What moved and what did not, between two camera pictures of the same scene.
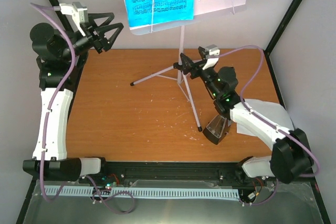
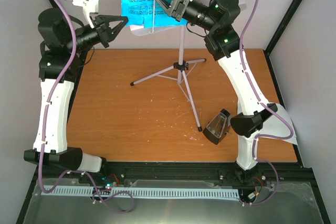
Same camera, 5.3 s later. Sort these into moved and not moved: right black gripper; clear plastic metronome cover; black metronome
Moved: right black gripper
Not moved: clear plastic metronome cover; black metronome
